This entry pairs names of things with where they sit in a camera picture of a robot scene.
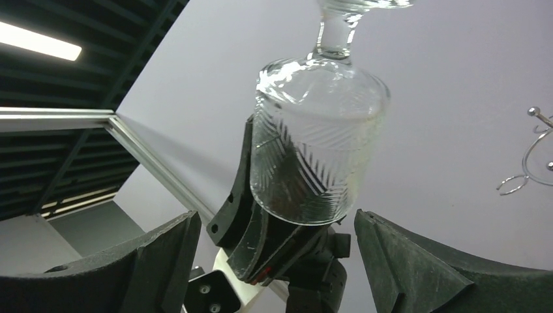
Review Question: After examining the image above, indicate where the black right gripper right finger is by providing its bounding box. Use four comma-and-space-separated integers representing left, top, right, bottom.
354, 210, 552, 312

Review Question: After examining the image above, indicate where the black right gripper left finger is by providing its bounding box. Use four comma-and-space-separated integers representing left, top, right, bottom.
1, 211, 202, 312

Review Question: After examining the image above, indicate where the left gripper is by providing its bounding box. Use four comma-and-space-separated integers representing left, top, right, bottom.
206, 117, 351, 312

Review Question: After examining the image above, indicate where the clear short glass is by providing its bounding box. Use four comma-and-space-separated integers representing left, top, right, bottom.
250, 1, 413, 226

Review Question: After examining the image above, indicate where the chrome wine glass rack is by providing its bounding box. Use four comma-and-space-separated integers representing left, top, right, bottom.
496, 106, 552, 196

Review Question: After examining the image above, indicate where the ceiling light strip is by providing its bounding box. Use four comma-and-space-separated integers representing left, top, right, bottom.
1, 22, 82, 61

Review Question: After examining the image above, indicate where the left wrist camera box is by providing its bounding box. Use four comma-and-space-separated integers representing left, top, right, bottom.
183, 248, 290, 313

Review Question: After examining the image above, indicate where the aluminium enclosure frame bar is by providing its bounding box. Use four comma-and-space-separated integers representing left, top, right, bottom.
1, 107, 213, 223

